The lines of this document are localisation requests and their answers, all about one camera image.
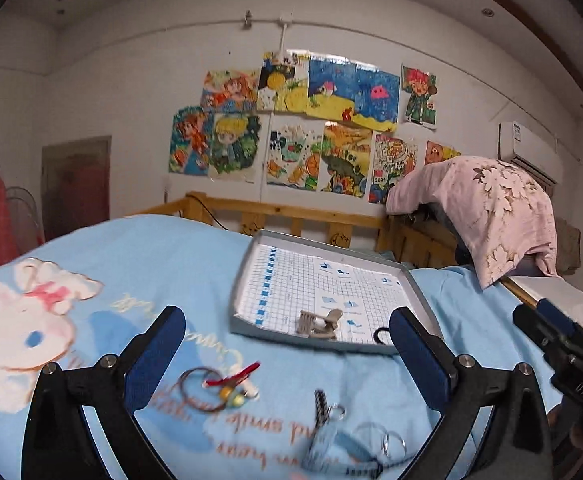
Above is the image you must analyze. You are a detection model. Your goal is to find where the silver ring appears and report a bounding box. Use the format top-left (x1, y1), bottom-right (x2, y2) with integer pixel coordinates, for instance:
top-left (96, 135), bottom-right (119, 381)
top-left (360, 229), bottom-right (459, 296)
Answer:
top-left (379, 429), bottom-right (409, 458)

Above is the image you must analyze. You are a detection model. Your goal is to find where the person right hand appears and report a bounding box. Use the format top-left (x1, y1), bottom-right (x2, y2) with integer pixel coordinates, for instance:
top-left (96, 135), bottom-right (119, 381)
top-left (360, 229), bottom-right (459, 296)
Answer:
top-left (547, 399), bottom-right (583, 476)

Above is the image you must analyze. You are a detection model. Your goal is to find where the pink floral cloth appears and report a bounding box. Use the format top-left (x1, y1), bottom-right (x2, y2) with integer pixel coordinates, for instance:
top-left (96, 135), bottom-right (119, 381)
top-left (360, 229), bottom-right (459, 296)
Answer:
top-left (386, 156), bottom-right (557, 288)

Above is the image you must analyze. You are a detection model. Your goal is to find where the beige hair claw clip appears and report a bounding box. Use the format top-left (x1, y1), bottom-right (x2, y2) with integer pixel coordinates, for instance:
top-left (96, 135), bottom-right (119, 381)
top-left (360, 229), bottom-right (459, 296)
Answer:
top-left (296, 309), bottom-right (343, 340)

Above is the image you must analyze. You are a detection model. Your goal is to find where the light blue cartoon bedsheet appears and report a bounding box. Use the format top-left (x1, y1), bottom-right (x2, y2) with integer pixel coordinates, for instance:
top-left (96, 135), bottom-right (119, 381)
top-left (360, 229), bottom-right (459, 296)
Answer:
top-left (0, 216), bottom-right (561, 479)

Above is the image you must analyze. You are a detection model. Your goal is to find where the grey shallow box tray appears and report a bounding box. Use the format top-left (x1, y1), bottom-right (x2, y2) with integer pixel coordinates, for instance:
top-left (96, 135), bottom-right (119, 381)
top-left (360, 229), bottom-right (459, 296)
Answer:
top-left (229, 230), bottom-right (442, 356)

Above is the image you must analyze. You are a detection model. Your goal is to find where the white air conditioner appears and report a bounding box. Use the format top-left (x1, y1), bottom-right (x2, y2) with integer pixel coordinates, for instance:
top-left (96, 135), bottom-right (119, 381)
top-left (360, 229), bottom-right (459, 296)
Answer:
top-left (497, 122), bottom-right (564, 185)

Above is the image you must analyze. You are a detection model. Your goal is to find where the orange bear drawing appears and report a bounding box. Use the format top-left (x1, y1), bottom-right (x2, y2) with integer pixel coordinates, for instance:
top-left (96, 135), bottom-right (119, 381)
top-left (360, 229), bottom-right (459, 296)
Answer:
top-left (425, 141), bottom-right (461, 165)

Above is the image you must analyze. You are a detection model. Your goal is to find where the red doodle poster drawing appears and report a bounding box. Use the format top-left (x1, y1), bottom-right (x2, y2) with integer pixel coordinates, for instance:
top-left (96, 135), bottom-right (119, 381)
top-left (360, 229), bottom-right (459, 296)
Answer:
top-left (369, 133), bottom-right (418, 205)

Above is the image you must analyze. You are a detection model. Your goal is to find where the orange landscape drawing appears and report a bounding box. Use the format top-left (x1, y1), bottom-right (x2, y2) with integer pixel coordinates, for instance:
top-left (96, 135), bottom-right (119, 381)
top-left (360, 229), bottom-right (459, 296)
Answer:
top-left (321, 122), bottom-right (374, 198)

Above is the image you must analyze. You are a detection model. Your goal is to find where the turtle and cup drawing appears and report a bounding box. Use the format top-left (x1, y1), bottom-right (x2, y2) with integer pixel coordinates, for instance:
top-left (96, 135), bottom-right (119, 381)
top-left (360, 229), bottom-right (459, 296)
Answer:
top-left (266, 125), bottom-right (323, 192)

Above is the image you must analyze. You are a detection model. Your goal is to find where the red haired character drawing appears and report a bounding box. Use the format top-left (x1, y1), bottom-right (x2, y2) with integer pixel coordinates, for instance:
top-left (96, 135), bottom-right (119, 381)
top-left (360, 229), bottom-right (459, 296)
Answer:
top-left (402, 66), bottom-right (438, 129)

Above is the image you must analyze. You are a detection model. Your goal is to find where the blue jellyfish beach drawing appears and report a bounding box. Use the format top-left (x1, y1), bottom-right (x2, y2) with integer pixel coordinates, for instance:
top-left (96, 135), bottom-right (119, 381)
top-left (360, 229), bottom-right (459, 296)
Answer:
top-left (303, 53), bottom-right (401, 132)

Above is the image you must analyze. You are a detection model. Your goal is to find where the orange haired girl drawing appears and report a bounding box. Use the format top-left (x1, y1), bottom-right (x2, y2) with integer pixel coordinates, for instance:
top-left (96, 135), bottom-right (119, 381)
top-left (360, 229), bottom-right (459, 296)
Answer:
top-left (169, 106), bottom-right (214, 177)

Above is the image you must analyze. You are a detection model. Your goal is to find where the blond boy drawing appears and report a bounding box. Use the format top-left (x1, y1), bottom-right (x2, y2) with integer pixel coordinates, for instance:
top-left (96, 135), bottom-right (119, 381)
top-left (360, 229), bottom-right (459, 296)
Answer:
top-left (208, 114), bottom-right (261, 183)

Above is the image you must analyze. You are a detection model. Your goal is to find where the moon and stars drawing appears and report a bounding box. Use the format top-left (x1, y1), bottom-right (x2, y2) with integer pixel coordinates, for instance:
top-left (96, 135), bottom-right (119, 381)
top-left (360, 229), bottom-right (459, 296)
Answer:
top-left (257, 50), bottom-right (310, 114)

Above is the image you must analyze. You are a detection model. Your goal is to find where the mermaid drawing upper left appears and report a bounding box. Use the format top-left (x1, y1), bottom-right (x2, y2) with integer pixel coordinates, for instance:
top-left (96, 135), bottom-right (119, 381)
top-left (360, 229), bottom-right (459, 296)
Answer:
top-left (200, 70), bottom-right (260, 113)

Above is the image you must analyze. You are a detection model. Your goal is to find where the wooden bed rail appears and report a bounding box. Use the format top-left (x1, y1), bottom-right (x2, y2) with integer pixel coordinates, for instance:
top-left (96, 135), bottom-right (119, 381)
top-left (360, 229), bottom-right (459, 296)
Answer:
top-left (144, 192), bottom-right (456, 269)

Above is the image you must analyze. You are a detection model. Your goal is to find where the wire fan guard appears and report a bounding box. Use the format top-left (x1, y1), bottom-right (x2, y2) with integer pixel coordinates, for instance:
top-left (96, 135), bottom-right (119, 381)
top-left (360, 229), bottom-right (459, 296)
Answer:
top-left (6, 186), bottom-right (44, 255)

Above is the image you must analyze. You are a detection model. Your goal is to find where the brown wall cabinet door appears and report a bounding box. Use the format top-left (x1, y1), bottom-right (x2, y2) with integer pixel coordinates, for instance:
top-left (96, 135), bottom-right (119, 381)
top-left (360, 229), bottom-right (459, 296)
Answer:
top-left (41, 136), bottom-right (112, 240)

